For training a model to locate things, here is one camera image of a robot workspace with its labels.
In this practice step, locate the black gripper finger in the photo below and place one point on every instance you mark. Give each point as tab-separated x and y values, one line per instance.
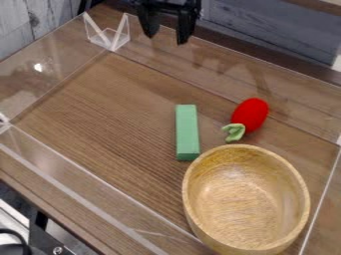
187	18
149	18

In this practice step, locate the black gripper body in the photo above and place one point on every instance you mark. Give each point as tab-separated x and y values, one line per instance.
169	6

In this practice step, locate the red plush strawberry toy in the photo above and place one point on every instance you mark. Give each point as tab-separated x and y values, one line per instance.
247	119

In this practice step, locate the green rectangular block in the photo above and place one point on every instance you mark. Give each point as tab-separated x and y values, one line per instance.
187	132

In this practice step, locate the wooden oval bowl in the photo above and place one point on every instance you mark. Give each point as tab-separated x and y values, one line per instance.
247	201

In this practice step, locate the clear acrylic corner bracket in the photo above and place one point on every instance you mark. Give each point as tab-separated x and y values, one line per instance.
112	39

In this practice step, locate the clear acrylic tray wall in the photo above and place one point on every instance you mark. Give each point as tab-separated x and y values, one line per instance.
110	221

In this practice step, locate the black metal frame base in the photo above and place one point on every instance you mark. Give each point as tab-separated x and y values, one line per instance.
24	238

